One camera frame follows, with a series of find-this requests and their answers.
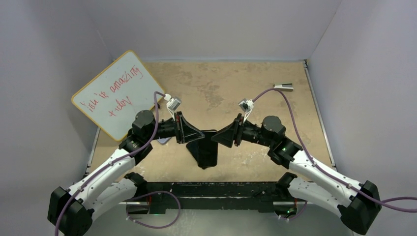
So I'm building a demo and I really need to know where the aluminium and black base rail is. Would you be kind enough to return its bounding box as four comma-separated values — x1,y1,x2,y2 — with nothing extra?
66,180,356,216

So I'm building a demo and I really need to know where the whiteboard with red writing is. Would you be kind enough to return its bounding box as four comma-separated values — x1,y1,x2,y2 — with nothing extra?
71,50,165,141

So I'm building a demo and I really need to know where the black smartphone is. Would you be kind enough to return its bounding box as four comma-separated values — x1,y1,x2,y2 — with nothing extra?
186,142,208,170

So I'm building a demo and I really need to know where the lavender phone case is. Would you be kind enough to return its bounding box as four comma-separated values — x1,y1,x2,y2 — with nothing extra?
157,137,171,145

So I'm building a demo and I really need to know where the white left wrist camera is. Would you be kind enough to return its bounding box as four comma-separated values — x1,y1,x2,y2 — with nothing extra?
164,93,181,112

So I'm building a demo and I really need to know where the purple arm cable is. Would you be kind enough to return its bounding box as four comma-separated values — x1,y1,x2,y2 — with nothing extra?
252,88,417,214
54,91,170,236

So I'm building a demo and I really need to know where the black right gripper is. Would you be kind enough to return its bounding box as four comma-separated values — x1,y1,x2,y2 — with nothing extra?
212,114,274,148

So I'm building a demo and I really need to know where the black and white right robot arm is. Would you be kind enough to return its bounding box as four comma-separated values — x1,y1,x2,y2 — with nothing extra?
212,114,382,235

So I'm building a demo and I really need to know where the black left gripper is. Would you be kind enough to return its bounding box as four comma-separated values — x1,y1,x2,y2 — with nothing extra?
146,112,205,144

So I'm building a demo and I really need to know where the black phone case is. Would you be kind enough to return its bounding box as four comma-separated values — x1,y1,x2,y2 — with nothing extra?
197,130,218,168

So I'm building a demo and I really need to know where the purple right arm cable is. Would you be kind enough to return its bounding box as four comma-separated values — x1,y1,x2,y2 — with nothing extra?
252,88,417,214

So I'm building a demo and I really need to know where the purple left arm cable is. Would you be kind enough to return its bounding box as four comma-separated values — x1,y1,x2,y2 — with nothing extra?
54,91,170,236

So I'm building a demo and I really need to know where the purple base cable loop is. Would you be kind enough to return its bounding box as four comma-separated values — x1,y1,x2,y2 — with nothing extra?
126,191,182,230

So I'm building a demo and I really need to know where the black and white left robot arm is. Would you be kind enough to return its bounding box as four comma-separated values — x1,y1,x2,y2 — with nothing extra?
47,110,205,236

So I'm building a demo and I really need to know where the small white and black stapler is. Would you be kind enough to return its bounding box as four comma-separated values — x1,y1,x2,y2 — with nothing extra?
274,83,294,92

